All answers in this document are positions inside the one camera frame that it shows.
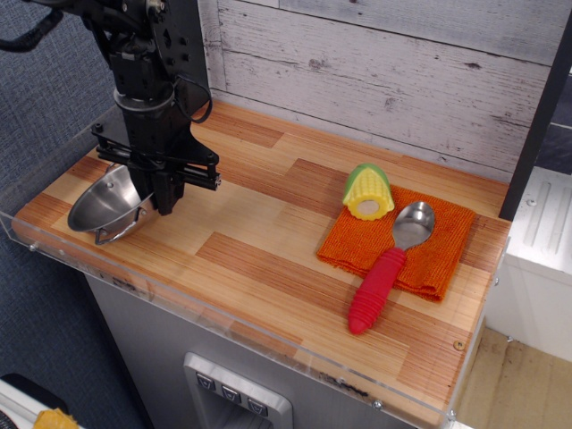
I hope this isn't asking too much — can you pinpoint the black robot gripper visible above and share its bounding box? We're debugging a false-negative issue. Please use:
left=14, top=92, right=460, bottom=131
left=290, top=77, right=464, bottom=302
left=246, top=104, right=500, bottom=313
left=91, top=88, right=221, bottom=215

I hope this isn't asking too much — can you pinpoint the stainless steel colander bowl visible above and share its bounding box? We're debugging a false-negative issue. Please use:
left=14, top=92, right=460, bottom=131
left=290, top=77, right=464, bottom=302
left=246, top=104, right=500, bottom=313
left=68, top=164, right=159, bottom=246

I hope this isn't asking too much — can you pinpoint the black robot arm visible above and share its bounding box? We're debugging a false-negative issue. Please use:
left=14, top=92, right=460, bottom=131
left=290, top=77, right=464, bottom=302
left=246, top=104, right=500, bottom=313
left=43, top=1, right=220, bottom=215

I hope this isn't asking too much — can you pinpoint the clear acrylic table guard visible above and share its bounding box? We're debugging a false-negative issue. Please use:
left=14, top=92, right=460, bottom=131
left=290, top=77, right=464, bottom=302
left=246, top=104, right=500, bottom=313
left=2, top=103, right=509, bottom=428

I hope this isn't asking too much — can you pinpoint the grey cabinet front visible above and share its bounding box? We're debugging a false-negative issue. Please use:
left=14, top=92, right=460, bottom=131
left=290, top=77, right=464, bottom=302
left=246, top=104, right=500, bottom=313
left=88, top=276, right=410, bottom=428

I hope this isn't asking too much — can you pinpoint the orange folded cloth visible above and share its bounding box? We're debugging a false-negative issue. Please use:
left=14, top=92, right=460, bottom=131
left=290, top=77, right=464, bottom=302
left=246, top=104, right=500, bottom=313
left=317, top=186, right=475, bottom=302

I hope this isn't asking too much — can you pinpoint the yellow toy corn cob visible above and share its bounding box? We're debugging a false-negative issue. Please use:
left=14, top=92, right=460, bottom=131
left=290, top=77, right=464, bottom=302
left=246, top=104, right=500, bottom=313
left=342, top=164, right=395, bottom=221

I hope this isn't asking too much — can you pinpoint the silver dispenser panel with buttons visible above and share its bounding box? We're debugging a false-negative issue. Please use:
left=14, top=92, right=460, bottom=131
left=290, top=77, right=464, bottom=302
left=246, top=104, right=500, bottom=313
left=183, top=352, right=294, bottom=428

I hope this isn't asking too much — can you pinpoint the yellow object at bottom left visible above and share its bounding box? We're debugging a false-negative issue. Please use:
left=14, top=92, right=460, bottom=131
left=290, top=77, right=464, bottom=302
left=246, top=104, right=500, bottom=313
left=32, top=408, right=80, bottom=429

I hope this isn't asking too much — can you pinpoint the white plastic appliance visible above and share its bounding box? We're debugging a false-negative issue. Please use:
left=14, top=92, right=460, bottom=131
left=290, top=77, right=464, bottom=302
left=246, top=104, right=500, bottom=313
left=484, top=167, right=571, bottom=361

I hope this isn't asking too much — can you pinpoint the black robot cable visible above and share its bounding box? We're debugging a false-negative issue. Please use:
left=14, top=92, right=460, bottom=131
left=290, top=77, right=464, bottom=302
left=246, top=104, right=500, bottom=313
left=0, top=8, right=214, bottom=125

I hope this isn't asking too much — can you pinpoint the red handled metal spoon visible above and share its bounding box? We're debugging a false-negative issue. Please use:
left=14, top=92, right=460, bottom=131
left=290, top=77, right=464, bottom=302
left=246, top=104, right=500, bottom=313
left=348, top=201, right=435, bottom=335

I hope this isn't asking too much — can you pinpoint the black vertical post right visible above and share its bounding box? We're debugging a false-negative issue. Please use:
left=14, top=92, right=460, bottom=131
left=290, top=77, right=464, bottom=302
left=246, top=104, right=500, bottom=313
left=498, top=0, right=572, bottom=222

